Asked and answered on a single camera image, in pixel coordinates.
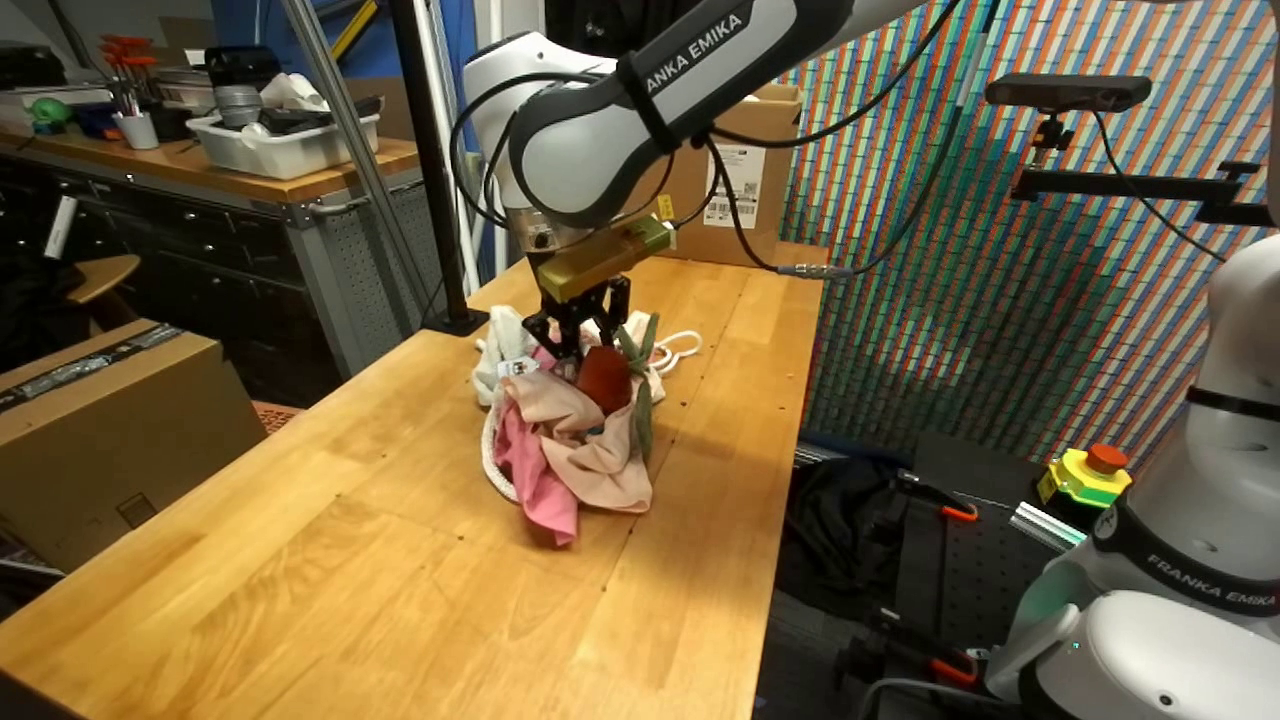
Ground white metal frame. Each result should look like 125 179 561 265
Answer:
407 0 512 274

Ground white terry towel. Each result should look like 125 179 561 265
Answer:
470 299 549 413

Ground white plastic bin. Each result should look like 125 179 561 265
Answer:
183 103 383 182

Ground black vertical pole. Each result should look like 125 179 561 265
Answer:
383 0 493 340

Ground yellow red emergency stop button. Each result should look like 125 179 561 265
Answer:
1038 441 1139 516

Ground peach t-shirt teal print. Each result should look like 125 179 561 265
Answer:
497 363 659 521

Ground silver metal pole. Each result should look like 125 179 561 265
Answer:
276 0 447 331

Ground white cup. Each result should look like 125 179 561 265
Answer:
111 103 164 155

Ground black case orange latches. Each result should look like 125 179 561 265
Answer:
889 435 1063 675

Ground orange plush toy green leaves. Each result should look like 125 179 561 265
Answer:
571 308 664 467

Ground small green object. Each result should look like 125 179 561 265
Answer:
25 92 75 141

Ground wooden top grey workbench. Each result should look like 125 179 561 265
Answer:
0 121 447 392

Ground red flower decoration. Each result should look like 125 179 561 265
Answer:
95 30 164 89

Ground black bar camera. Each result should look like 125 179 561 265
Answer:
984 73 1158 114

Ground black camera cable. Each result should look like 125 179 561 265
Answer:
1083 103 1241 272

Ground black bag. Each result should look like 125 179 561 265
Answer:
782 452 940 630

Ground large plain cardboard box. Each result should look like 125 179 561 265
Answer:
0 317 272 580

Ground cardboard box with shipping label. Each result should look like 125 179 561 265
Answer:
659 81 805 266

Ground black pot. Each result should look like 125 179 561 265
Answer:
199 38 285 132

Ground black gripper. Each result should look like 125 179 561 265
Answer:
524 266 642 367

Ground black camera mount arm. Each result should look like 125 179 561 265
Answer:
1010 111 1280 232

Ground wooden stool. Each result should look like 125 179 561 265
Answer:
59 249 143 312

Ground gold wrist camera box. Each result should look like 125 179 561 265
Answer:
533 197 679 302

